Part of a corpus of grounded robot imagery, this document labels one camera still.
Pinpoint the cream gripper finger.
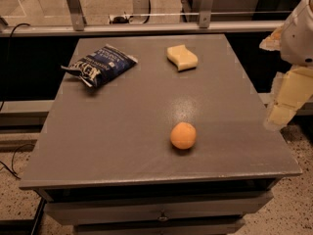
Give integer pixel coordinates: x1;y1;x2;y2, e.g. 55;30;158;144
266;104;296;128
259;27;282;51

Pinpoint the yellow wavy sponge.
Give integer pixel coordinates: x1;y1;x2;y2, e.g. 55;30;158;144
166;45;199;71

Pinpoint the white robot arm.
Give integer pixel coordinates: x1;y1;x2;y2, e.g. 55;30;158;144
259;0;313;131

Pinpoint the orange fruit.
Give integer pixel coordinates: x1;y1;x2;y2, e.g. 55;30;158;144
170;122;197;150

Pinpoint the blue chip bag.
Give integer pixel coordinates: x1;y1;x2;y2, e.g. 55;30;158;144
62;44;138;88

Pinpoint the grey cabinet drawer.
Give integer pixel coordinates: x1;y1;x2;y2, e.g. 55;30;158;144
44;191;273;225

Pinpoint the metal railing frame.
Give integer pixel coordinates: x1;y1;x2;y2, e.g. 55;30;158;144
0;0;283;37

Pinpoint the black cable on floor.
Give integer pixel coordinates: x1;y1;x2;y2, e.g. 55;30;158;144
0;23;36;180

